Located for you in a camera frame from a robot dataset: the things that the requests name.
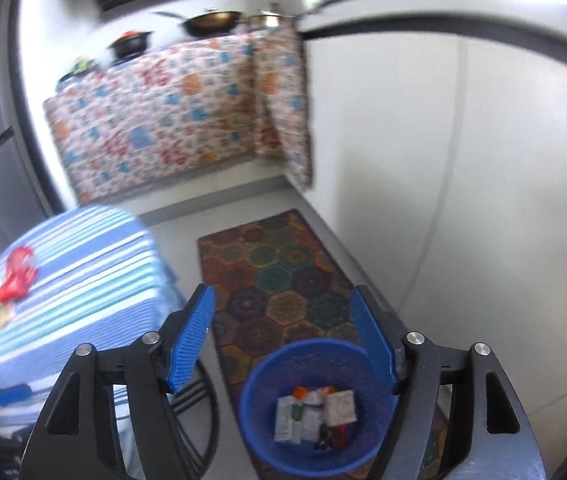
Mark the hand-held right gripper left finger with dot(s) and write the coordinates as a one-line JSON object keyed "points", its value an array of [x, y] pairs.
{"points": [[191, 345]]}

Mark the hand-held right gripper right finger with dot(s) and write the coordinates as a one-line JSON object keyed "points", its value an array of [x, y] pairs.
{"points": [[376, 340]]}

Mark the plain white drink carton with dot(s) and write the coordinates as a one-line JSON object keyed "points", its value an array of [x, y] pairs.
{"points": [[339, 407]]}

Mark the small orange capped bottle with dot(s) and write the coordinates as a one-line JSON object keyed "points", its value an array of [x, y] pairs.
{"points": [[308, 396]]}

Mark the red plastic bag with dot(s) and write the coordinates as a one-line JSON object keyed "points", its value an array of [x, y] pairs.
{"points": [[18, 280]]}

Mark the white green drink carton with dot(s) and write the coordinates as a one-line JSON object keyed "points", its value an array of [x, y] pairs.
{"points": [[288, 417]]}

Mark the blue plastic basket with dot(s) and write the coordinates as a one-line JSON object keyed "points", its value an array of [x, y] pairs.
{"points": [[263, 440]]}

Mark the hexagon patterned rug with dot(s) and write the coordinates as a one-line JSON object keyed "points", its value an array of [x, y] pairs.
{"points": [[283, 280]]}

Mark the blue striped tablecloth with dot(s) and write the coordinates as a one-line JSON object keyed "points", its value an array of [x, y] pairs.
{"points": [[88, 270]]}

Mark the white kitchen counter cabinet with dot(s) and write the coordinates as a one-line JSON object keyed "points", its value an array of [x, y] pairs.
{"points": [[488, 160]]}

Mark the wide floral patterned cloth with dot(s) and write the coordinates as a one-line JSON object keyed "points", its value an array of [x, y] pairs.
{"points": [[153, 110]]}

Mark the narrow floral patterned cloth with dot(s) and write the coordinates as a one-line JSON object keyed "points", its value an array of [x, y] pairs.
{"points": [[283, 110]]}

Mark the condiment bottle rack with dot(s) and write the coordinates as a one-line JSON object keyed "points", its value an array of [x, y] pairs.
{"points": [[80, 65]]}

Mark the black pot with orange lid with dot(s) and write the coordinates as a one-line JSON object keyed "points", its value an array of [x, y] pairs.
{"points": [[131, 47]]}

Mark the wok with lid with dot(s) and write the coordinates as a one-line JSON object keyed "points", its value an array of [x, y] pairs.
{"points": [[211, 22]]}

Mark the steel pot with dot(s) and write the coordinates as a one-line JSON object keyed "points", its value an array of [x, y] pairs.
{"points": [[268, 20]]}

